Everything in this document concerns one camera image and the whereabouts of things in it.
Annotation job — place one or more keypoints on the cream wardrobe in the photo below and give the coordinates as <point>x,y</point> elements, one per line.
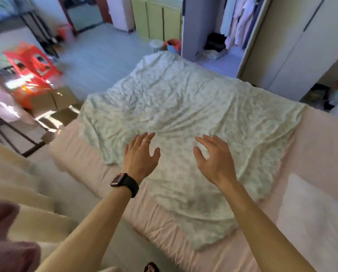
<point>285,53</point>

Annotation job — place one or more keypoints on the black smartwatch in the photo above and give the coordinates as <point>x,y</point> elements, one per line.
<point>127,184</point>

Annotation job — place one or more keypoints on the white strawberry patch pillow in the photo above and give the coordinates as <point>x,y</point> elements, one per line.
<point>316,223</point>

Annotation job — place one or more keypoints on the person's right hand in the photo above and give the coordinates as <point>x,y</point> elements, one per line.
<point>218,164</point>

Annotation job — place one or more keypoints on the red plastic stool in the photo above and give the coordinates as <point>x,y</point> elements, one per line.
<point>21,58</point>

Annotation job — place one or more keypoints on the person's left forearm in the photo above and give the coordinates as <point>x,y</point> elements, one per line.
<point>92,232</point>

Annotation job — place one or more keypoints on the maroon and cream curtain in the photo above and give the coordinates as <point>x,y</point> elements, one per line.
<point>30,223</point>

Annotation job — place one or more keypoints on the red-brown door frame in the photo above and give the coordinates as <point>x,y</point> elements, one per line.
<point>103,8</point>

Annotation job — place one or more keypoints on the white bin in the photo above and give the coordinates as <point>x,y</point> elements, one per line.
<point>156,45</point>

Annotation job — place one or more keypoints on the pink bed with grey headboard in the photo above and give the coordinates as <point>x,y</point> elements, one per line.
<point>321,155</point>

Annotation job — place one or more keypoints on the white cabinet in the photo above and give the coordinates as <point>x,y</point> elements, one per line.
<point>119,11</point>

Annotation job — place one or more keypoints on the orange plastic basket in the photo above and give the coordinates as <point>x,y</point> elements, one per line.
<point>24,97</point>

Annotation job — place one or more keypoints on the white floral blanket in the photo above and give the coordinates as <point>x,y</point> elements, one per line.
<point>186,110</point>

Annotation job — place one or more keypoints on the black bag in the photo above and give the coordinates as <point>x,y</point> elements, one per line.
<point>215,42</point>

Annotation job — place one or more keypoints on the white striped bag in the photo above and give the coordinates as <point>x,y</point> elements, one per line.
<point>214,54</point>

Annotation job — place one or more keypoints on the black sandal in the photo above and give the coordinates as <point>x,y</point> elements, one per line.
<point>152,268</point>

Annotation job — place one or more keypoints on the hanging pink cloth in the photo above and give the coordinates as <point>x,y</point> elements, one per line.
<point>2,101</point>

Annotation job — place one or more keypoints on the row of hanging clothes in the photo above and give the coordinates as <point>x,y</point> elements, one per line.
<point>239,19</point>

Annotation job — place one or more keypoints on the person's left hand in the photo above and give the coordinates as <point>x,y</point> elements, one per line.
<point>139,161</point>

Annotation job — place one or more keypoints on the red basin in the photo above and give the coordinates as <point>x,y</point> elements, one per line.
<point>174,42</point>

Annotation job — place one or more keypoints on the brown cardboard box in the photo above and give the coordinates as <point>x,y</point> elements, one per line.
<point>61,99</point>

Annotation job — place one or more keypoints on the person's right forearm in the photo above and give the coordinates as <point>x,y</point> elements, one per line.
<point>265,232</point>

